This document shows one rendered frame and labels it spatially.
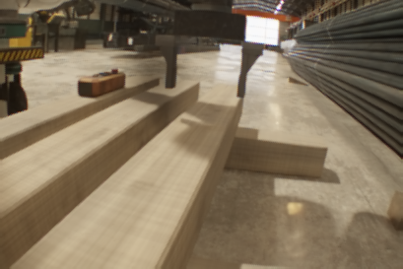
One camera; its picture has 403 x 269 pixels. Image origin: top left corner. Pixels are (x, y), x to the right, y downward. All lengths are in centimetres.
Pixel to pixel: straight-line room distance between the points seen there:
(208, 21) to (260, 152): 44
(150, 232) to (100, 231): 4
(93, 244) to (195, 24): 40
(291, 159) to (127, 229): 65
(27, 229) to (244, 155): 65
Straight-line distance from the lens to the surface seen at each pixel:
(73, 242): 23
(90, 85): 72
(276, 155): 82
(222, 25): 50
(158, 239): 23
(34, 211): 31
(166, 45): 53
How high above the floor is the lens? 35
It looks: 15 degrees down
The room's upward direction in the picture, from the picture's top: 5 degrees clockwise
